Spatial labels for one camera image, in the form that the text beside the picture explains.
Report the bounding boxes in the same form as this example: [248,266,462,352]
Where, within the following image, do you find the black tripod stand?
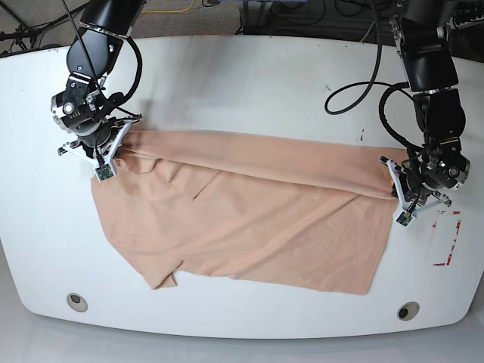
[1,1,88,58]

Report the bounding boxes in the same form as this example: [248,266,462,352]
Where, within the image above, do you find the red tape rectangle marking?
[430,210,463,267]

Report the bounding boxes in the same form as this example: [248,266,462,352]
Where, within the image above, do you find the left table cable grommet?
[67,293,88,313]

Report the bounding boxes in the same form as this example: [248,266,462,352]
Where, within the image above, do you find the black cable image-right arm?
[325,0,424,156]

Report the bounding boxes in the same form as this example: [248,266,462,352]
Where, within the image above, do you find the white power strip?
[450,7,483,30]

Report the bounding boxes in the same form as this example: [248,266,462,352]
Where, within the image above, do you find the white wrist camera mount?
[57,114,143,182]
[379,156,451,228]

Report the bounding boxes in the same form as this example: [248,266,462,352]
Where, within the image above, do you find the table cable grommet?
[67,293,88,313]
[397,302,420,321]

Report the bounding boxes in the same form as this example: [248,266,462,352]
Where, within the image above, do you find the yellow cable on floor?
[150,0,194,14]

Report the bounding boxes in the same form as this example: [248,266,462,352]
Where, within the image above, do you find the peach t-shirt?
[91,131,406,295]

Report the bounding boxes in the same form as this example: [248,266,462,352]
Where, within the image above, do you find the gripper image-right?
[402,138,470,191]

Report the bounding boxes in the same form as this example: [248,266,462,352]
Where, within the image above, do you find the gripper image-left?
[51,73,113,138]

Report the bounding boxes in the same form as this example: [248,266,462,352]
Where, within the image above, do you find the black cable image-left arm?
[103,41,137,98]

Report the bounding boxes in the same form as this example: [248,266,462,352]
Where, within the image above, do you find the right table cable grommet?
[397,302,420,321]

